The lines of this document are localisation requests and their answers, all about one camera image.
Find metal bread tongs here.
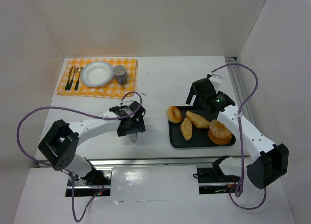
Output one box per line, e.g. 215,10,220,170
129,133,137,144

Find glazed ring bagel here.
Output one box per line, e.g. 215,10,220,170
167,106,182,124

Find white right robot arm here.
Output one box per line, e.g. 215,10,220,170
186,78,289,189

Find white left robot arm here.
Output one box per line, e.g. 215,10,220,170
38,101,146,184

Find long golden bread right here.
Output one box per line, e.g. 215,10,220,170
186,111,210,129

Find long golden bread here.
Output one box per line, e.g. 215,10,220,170
180,117,193,141
186,111,210,129

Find long golden bread left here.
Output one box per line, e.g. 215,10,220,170
180,117,193,141

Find sugared flower pastry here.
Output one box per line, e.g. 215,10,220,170
209,120,232,139

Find black plastic tray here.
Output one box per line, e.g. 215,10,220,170
168,106,236,149

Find yellow checkered cloth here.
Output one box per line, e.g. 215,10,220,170
56,58,138,99

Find orange round bun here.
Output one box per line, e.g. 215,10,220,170
208,130,233,145

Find purple ceramic mug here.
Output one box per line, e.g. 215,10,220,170
113,65,128,86

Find white blue-rimmed plate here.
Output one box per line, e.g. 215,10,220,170
80,61,113,87

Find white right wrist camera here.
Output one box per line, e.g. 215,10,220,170
207,73,222,92

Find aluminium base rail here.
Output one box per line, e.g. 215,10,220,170
36,156,251,168

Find gold spoon black handle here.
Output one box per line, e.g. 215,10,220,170
74,66,83,91

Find black handled knife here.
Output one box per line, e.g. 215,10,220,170
65,66,73,90

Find black handled fork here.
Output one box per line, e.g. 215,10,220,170
68,65,79,90

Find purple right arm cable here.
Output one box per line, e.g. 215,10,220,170
209,63,267,210

